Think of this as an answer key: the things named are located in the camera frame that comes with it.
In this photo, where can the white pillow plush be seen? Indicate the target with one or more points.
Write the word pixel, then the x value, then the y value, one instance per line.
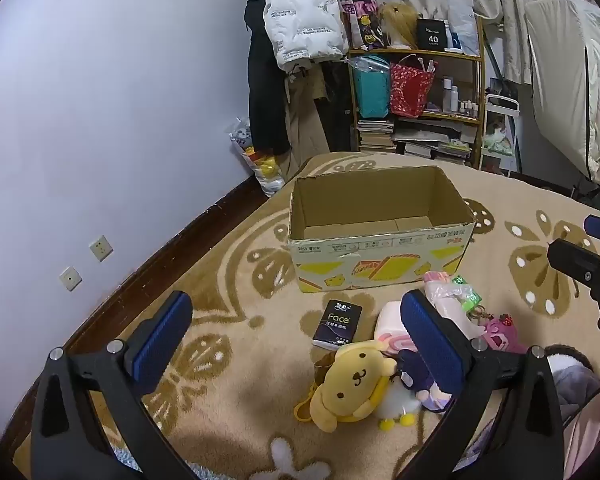
pixel 391 322

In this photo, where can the red patterned bag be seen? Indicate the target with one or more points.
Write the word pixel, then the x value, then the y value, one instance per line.
pixel 410 90

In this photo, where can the clear bag of toys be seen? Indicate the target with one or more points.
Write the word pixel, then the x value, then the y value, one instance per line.
pixel 260 165

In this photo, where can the stack of books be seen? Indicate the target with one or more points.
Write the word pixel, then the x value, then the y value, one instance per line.
pixel 375 135

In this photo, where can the pile of books and papers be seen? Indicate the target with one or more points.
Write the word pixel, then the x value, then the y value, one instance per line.
pixel 430 142

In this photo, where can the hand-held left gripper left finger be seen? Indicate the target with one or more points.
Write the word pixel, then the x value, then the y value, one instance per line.
pixel 160 335

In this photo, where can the white power wall socket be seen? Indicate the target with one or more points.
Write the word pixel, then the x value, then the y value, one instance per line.
pixel 100 248

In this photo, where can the white round-hole wall socket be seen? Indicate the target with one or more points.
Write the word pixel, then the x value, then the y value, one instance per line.
pixel 70 278

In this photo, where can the white folded mattress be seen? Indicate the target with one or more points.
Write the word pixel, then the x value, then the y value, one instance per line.
pixel 560 75

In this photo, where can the light blue fuzzy cloth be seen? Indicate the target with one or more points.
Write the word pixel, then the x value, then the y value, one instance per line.
pixel 127 460

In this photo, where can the purple plush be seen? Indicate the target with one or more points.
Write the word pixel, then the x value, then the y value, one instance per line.
pixel 435 400

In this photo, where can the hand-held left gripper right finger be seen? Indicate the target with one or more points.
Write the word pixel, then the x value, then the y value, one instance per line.
pixel 430 340

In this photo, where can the black box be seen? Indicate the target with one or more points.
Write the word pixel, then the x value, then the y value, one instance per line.
pixel 432 35

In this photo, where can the green tissue pack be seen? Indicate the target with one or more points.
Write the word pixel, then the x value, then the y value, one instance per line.
pixel 467 294

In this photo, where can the row of small bottles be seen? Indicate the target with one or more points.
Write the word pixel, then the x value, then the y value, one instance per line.
pixel 450 97

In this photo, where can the khaki coat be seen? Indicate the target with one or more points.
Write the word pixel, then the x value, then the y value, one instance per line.
pixel 305 120

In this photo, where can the person's pink pants leg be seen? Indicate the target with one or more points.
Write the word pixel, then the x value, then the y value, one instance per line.
pixel 595 435

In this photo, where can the navy white fluffy plush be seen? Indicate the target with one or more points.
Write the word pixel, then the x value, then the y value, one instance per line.
pixel 400 400

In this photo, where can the purple printed box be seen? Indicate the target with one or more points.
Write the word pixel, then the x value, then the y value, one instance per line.
pixel 362 20

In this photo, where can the grey fuzzy slipper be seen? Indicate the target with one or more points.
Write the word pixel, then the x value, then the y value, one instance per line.
pixel 570 372

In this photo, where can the pink strawberry plush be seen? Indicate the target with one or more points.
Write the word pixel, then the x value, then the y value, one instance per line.
pixel 502 337

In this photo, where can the cardboard box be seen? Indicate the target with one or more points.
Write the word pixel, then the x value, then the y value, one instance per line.
pixel 380 260

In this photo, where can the teal bag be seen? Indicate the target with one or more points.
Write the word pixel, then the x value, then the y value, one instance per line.
pixel 372 92

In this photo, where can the black tissue pack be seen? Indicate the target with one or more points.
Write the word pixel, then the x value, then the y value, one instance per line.
pixel 337 324

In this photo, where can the black coat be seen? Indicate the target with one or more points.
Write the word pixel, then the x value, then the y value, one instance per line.
pixel 265 95

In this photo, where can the white puffer jacket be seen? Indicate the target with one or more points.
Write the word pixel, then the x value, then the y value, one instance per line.
pixel 300 15

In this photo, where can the blonde wig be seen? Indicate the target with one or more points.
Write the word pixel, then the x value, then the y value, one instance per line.
pixel 400 22

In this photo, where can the beige patterned rug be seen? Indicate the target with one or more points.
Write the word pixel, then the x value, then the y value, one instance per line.
pixel 240 280

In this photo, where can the wooden shelf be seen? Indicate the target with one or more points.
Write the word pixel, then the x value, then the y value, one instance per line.
pixel 475 110

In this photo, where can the white cart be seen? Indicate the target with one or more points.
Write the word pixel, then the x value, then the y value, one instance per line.
pixel 500 110

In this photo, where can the white plastic bag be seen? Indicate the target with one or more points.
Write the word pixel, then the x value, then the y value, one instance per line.
pixel 464 22

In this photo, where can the yellow dog plush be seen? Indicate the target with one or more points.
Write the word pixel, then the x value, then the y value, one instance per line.
pixel 355 380

